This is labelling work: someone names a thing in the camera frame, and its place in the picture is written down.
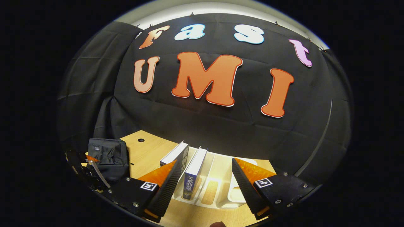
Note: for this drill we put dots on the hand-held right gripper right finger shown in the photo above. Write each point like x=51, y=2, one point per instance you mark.
x=244, y=192

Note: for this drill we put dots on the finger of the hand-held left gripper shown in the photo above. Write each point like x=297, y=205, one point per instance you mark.
x=92, y=158

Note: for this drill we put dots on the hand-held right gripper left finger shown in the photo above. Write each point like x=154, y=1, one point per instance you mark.
x=170, y=189

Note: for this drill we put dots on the black schoolbag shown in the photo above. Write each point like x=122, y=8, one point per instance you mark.
x=109, y=157

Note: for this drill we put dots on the white bookshelf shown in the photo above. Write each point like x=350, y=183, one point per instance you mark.
x=221, y=189

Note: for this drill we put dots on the blue spine book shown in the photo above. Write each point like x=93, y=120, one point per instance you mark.
x=194, y=167

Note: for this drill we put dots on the dark cover book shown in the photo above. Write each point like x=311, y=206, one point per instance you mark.
x=173, y=154

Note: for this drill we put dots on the thin grey upright strip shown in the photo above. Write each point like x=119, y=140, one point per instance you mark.
x=325, y=132

